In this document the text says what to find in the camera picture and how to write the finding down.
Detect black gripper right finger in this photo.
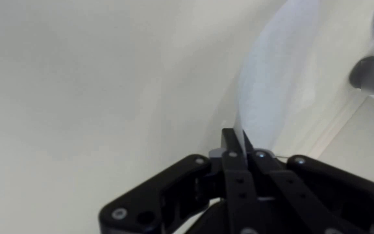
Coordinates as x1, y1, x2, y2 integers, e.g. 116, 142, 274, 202
242, 130, 374, 234

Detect translucent plastic sheet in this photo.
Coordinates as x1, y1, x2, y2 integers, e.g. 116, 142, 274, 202
236, 0, 323, 151

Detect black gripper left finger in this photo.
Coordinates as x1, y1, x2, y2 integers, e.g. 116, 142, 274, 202
99, 127, 257, 234

